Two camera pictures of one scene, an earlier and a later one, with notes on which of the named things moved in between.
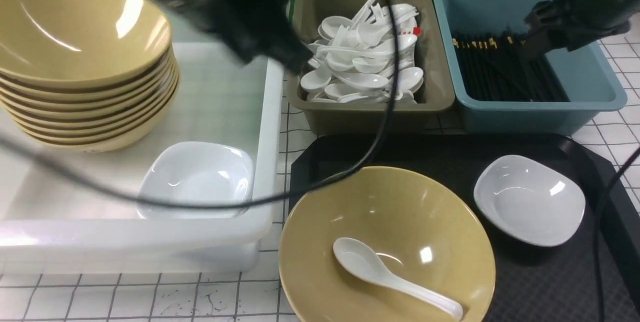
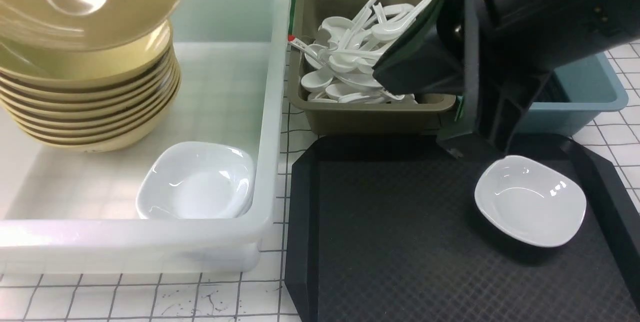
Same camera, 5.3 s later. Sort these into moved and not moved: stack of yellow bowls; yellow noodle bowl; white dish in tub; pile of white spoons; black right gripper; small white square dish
Moved: black right gripper; yellow noodle bowl
Not moved: small white square dish; stack of yellow bowls; pile of white spoons; white dish in tub
